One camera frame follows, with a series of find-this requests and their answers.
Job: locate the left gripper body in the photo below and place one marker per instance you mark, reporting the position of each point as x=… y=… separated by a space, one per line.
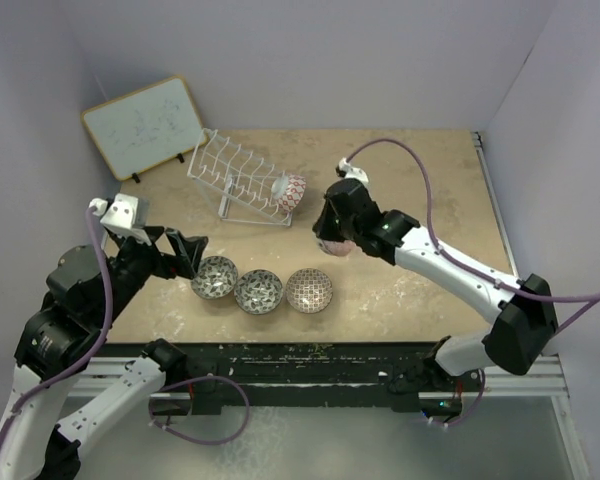
x=138 y=260

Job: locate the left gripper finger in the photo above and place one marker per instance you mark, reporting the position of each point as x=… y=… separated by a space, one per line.
x=175 y=238
x=192 y=252

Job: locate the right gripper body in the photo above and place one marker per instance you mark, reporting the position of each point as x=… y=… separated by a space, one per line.
x=332 y=227

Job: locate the red patterned bowl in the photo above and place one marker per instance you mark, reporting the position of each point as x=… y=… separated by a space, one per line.
x=288 y=190

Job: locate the white wire dish rack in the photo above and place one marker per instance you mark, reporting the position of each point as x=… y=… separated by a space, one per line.
x=239 y=185

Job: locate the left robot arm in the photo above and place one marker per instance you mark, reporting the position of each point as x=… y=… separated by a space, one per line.
x=86 y=293

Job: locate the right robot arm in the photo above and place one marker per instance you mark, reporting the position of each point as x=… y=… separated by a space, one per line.
x=519 y=328

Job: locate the grey leaf bowl left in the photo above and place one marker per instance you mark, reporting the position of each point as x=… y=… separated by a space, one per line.
x=216 y=278

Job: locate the grey leaf bowl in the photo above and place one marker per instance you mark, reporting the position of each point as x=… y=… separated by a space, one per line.
x=216 y=278
x=259 y=292

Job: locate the brown patterned bowl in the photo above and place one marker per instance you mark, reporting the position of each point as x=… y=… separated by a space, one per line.
x=309 y=290

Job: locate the yellow framed whiteboard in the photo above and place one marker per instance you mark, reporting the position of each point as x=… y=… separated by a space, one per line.
x=145 y=128

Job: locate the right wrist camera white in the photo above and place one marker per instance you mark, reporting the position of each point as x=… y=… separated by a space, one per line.
x=346 y=170

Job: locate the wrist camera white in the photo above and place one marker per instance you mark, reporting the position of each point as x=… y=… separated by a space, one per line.
x=125 y=216
x=346 y=170

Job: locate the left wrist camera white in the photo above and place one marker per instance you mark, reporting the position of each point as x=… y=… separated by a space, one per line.
x=125 y=216

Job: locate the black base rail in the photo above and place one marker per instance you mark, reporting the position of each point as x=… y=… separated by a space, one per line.
x=399 y=376

